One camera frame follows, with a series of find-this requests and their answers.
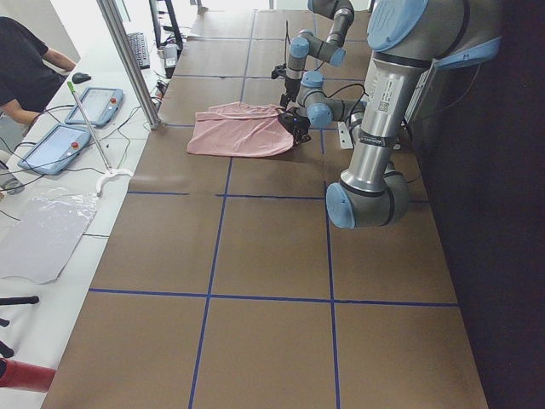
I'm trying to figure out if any black tripod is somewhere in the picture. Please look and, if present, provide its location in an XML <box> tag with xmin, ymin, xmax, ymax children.
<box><xmin>1</xmin><ymin>296</ymin><xmax>40</xmax><ymax>358</ymax></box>

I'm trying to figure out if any clear plastic bag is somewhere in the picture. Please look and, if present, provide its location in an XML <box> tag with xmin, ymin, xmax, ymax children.
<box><xmin>1</xmin><ymin>187</ymin><xmax>99</xmax><ymax>285</ymax></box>

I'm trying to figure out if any metal reacher stick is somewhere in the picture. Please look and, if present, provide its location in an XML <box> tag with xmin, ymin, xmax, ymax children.
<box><xmin>65</xmin><ymin>81</ymin><xmax>134</xmax><ymax>197</ymax></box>

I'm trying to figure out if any black computer mouse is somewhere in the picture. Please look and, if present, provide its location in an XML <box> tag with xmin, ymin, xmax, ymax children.
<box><xmin>72</xmin><ymin>72</ymin><xmax>92</xmax><ymax>84</ymax></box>

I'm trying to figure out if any near blue teach pendant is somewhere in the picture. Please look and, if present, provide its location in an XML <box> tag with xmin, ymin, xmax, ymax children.
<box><xmin>18</xmin><ymin>124</ymin><xmax>91</xmax><ymax>176</ymax></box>

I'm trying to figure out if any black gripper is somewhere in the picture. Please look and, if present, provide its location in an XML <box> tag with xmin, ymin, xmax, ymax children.
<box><xmin>277</xmin><ymin>107</ymin><xmax>311</xmax><ymax>143</ymax></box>
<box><xmin>280</xmin><ymin>77</ymin><xmax>300</xmax><ymax>108</ymax></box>

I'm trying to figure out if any pink printed t-shirt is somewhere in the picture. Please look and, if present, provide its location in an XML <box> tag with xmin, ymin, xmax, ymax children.
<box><xmin>186</xmin><ymin>101</ymin><xmax>294</xmax><ymax>158</ymax></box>

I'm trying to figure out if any blue teach pendant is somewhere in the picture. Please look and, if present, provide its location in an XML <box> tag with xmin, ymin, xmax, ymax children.
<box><xmin>77</xmin><ymin>87</ymin><xmax>124</xmax><ymax>129</ymax></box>
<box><xmin>18</xmin><ymin>124</ymin><xmax>91</xmax><ymax>176</ymax></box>

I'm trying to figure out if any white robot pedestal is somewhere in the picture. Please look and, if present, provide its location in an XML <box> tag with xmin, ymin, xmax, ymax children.
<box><xmin>338</xmin><ymin>118</ymin><xmax>402</xmax><ymax>151</ymax></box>

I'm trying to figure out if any aluminium frame post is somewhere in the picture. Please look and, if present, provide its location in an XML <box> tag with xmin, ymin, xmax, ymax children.
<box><xmin>96</xmin><ymin>0</ymin><xmax>160</xmax><ymax>130</ymax></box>

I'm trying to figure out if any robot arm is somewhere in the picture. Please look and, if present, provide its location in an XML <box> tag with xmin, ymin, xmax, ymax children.
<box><xmin>272</xmin><ymin>0</ymin><xmax>502</xmax><ymax>229</ymax></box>
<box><xmin>271</xmin><ymin>0</ymin><xmax>354</xmax><ymax>108</ymax></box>

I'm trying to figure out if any far blue teach pendant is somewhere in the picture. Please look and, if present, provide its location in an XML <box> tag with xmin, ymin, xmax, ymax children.
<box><xmin>77</xmin><ymin>87</ymin><xmax>124</xmax><ymax>129</ymax></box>

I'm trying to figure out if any person in black shirt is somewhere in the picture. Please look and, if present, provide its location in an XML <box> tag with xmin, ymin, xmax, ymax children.
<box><xmin>1</xmin><ymin>16</ymin><xmax>76</xmax><ymax>125</ymax></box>

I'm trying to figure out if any red fire extinguisher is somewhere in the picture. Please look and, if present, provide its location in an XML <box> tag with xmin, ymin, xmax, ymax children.
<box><xmin>0</xmin><ymin>358</ymin><xmax>56</xmax><ymax>392</ymax></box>

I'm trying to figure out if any black keyboard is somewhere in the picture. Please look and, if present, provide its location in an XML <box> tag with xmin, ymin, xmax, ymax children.
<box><xmin>126</xmin><ymin>32</ymin><xmax>151</xmax><ymax>69</ymax></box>

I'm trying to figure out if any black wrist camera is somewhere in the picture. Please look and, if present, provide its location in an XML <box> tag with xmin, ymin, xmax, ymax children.
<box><xmin>271</xmin><ymin>63</ymin><xmax>287</xmax><ymax>79</ymax></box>

